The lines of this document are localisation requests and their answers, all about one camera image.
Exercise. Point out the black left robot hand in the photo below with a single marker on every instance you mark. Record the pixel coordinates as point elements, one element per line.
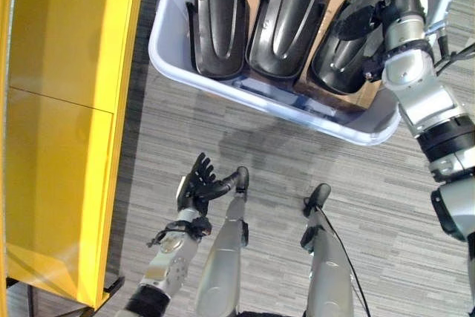
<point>200,187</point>

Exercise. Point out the black sole-shaped part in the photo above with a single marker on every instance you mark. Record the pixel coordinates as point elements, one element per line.
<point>337,68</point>
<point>219,20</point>
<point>289,20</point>

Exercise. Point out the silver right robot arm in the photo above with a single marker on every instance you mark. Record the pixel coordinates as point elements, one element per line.
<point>426,101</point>

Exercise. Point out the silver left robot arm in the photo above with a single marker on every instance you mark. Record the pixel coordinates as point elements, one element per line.
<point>167,261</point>

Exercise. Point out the white plastic box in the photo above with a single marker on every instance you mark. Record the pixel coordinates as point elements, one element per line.
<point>174,49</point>

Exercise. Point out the yellow metal shelf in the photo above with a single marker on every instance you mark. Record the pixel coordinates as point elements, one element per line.
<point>63,109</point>

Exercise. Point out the dark left robot foot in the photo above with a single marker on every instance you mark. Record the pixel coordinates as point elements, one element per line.
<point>242,177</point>

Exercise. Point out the dark robot foot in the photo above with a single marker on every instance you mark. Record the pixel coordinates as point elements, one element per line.
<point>318,196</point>
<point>242,177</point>

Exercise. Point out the silver left robot leg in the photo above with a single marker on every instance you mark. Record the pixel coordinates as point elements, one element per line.
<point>222,257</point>

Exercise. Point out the silver robot leg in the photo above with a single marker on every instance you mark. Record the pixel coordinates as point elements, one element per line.
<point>222,257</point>
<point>326,268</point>

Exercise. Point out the dark right robot foot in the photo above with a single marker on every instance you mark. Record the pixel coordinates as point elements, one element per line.
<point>318,196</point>

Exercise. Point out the brown cardboard divider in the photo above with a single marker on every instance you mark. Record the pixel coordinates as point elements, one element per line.
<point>334,99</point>

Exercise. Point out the silver right robot leg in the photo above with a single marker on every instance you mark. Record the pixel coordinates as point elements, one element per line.
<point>326,268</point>

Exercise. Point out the black shelf base frame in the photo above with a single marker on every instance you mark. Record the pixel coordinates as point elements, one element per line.
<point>111,285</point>

